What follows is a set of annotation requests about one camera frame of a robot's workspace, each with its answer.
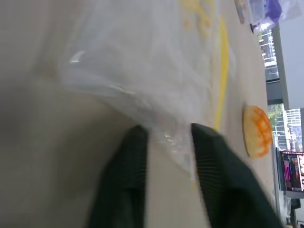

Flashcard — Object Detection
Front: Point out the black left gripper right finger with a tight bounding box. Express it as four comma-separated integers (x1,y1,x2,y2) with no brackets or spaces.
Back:
190,123,284,228

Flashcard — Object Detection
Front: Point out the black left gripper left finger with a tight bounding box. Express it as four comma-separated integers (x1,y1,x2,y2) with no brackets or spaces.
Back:
87,124,149,228

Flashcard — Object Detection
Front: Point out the orange checkered bun snack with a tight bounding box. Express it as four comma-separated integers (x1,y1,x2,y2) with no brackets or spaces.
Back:
242,105,273,160

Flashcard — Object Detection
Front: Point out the clear yellow-zip plastic bag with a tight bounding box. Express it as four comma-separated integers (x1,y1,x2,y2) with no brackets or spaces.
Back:
57,0,230,188

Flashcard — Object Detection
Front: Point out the computer monitor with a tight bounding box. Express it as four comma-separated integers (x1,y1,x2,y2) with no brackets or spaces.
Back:
281,150,304,192

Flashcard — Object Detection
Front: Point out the colourful flat packet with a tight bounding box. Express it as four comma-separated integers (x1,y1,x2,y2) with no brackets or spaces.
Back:
234,0,247,25

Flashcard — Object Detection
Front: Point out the purple plastic bowl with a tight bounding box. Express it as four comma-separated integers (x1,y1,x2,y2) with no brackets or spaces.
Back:
251,0,290,35

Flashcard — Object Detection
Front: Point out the dark window frame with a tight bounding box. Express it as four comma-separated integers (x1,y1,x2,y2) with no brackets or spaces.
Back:
265,23,290,105

